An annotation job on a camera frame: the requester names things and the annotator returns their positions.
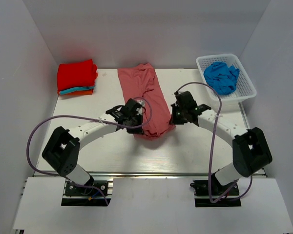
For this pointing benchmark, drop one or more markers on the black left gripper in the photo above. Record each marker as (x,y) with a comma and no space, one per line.
(136,130)

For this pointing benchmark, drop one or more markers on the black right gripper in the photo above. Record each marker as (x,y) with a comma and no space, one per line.
(174,120)

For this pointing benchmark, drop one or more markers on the pink t shirt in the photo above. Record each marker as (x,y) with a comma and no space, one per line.
(142,81)

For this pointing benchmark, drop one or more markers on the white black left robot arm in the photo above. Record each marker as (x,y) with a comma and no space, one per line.
(62,150)

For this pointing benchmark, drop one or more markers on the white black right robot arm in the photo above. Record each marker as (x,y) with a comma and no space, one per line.
(250,151)

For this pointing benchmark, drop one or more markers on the orange folded t shirt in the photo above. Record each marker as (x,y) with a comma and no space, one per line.
(75,92)

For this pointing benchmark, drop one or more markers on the blue crumpled t shirt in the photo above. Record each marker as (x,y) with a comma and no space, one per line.
(221,78)

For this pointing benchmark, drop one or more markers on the white plastic basket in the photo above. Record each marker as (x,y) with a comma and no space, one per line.
(245,88)

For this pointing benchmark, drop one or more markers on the light blue folded t shirt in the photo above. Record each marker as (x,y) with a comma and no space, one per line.
(81,88)

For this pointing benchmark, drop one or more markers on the red folded t shirt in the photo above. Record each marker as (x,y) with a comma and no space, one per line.
(76,74)

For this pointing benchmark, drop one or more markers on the aluminium table edge rail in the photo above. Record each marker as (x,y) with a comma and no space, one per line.
(135,174)

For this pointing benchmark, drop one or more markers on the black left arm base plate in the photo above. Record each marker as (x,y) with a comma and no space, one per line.
(74,196)

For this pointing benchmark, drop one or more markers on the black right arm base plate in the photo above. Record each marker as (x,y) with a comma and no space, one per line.
(201,195)

